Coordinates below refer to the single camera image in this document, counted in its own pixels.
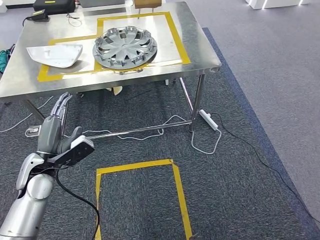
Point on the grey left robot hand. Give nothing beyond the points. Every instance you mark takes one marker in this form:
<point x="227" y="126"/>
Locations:
<point x="51" y="132"/>

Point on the grey plastic wheel hubcap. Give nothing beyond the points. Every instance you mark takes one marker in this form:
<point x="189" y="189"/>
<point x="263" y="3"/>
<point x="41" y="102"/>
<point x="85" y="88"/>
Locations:
<point x="124" y="49"/>

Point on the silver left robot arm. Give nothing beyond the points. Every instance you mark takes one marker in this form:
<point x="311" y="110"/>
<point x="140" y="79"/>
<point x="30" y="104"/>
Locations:
<point x="27" y="205"/>

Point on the white curved plastic part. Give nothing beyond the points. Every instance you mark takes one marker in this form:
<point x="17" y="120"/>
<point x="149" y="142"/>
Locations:
<point x="55" y="54"/>

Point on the steel workbench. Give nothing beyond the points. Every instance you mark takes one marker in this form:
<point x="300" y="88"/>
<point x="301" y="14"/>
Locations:
<point x="200" y="49"/>

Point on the square metal floor socket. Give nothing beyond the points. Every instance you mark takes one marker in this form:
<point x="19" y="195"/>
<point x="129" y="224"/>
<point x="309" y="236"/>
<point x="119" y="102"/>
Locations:
<point x="32" y="130"/>

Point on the teal and black bag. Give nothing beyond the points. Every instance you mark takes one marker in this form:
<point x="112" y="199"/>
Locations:
<point x="4" y="61"/>

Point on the small black yellow-labelled device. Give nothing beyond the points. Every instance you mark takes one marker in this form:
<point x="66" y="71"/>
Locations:
<point x="40" y="16"/>

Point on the black zip carrying case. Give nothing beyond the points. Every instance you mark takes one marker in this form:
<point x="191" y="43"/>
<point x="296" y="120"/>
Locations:
<point x="55" y="6"/>

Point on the brown cardboard box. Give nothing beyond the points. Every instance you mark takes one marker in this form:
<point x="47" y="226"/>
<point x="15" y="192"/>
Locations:
<point x="147" y="3"/>

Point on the yellow floor tape outline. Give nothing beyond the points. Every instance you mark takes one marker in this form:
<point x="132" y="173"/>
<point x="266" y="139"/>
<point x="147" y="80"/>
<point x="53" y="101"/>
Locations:
<point x="180" y="195"/>

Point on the long white power strip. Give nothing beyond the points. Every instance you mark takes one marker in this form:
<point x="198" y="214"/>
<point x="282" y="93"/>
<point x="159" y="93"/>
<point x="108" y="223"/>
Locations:
<point x="208" y="120"/>

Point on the white lit display platform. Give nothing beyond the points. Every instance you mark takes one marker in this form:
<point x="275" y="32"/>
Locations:
<point x="275" y="3"/>

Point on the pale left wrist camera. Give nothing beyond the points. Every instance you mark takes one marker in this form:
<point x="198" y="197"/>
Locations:
<point x="80" y="147"/>

